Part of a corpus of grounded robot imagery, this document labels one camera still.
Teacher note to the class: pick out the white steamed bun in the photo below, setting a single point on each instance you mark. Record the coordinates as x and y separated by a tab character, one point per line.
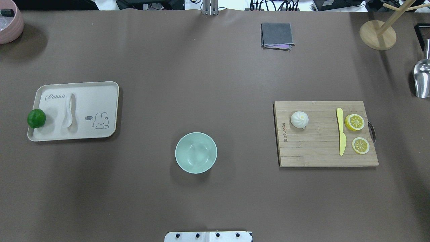
299	119

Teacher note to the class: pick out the white ceramic spoon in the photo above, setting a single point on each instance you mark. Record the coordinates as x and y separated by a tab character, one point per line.
69	109

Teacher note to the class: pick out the light green bowl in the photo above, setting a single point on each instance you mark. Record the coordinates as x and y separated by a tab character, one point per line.
196	153

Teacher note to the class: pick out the pink bowl with ice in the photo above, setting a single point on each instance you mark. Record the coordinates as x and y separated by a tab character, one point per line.
16	26

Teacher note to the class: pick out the bamboo cutting board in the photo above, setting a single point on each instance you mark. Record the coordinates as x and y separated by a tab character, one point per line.
318	144

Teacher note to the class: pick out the grey folded cloth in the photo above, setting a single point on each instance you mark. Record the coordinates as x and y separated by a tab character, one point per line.
277	36

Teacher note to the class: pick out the beige rabbit tray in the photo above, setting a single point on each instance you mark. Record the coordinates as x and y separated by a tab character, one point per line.
95	114

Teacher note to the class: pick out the yellow plastic knife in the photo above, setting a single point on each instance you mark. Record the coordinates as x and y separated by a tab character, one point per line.
342	136

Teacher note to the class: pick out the lemon half thick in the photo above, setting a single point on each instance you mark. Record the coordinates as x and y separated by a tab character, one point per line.
354	122

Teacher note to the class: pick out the lemon slice far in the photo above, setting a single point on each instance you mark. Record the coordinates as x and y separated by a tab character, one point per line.
360	145

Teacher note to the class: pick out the green lime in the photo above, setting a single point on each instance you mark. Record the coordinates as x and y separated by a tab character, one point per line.
36	118

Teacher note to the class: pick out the wooden mug tree stand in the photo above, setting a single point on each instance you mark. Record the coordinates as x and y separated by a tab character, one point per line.
380	35

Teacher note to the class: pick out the metal scoop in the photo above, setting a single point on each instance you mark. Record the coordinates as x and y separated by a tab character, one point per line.
422	74

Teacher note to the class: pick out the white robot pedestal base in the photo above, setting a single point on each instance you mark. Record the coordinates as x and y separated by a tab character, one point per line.
209	236

